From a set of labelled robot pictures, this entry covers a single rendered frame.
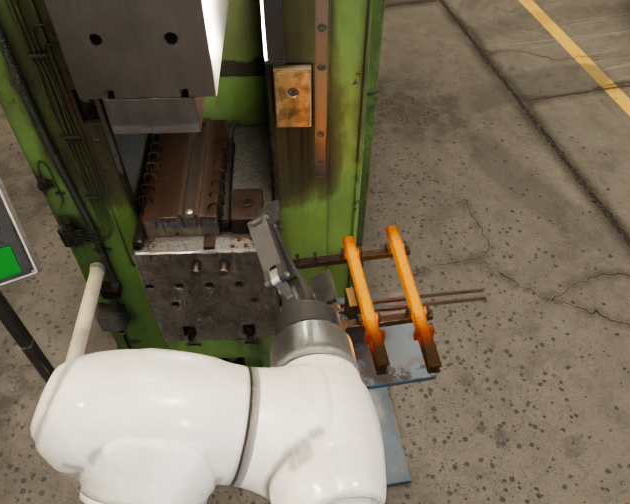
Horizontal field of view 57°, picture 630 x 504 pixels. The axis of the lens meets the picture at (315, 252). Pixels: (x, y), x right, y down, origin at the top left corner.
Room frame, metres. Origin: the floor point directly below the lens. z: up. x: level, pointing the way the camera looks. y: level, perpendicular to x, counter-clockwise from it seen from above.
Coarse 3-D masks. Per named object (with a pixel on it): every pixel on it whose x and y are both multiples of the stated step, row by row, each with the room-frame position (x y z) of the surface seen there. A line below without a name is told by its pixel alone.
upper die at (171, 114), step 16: (112, 96) 1.09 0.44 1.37; (112, 112) 1.08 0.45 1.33; (128, 112) 1.08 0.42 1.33; (144, 112) 1.08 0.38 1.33; (160, 112) 1.08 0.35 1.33; (176, 112) 1.08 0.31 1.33; (192, 112) 1.09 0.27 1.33; (112, 128) 1.08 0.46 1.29; (128, 128) 1.08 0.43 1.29; (144, 128) 1.08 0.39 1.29; (160, 128) 1.08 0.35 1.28; (176, 128) 1.08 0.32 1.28; (192, 128) 1.08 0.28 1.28
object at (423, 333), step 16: (400, 240) 1.02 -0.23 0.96; (400, 256) 0.97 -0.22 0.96; (400, 272) 0.92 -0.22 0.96; (416, 288) 0.86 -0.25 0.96; (416, 304) 0.82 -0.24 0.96; (416, 320) 0.77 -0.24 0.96; (416, 336) 0.73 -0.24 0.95; (432, 336) 0.72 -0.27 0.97; (432, 352) 0.68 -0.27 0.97; (432, 368) 0.64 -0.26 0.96
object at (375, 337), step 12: (348, 240) 1.02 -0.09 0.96; (348, 252) 0.98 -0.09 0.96; (360, 264) 0.94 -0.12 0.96; (360, 276) 0.90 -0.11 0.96; (360, 288) 0.86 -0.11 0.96; (360, 300) 0.83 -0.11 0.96; (372, 312) 0.79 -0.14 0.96; (372, 324) 0.76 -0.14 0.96; (372, 336) 0.72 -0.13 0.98; (384, 336) 0.73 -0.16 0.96; (372, 348) 0.71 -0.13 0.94; (384, 348) 0.69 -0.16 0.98; (384, 360) 0.66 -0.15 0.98; (384, 372) 0.65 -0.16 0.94
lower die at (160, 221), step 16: (208, 128) 1.45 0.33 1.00; (224, 128) 1.46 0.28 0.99; (176, 144) 1.39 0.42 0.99; (208, 144) 1.38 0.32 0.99; (224, 144) 1.40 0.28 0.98; (160, 160) 1.32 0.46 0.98; (176, 160) 1.31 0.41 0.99; (208, 160) 1.31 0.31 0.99; (160, 176) 1.25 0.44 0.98; (176, 176) 1.24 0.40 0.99; (208, 176) 1.24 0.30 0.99; (160, 192) 1.19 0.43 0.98; (176, 192) 1.18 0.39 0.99; (208, 192) 1.18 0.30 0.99; (160, 208) 1.12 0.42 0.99; (176, 208) 1.12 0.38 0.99; (208, 208) 1.11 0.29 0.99; (144, 224) 1.08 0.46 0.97; (160, 224) 1.08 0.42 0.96; (176, 224) 1.08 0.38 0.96; (192, 224) 1.08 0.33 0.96; (208, 224) 1.08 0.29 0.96
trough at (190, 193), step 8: (200, 136) 1.43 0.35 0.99; (192, 144) 1.38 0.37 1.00; (200, 144) 1.39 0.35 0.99; (192, 152) 1.35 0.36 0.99; (200, 152) 1.35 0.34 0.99; (192, 160) 1.32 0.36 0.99; (200, 160) 1.32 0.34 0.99; (192, 168) 1.28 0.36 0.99; (192, 176) 1.25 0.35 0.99; (192, 184) 1.21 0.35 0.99; (184, 192) 1.17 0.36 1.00; (192, 192) 1.18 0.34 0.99; (184, 200) 1.15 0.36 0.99; (192, 200) 1.15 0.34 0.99; (184, 208) 1.12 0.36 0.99; (192, 208) 1.12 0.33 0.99; (184, 216) 1.09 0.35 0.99; (192, 216) 1.09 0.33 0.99
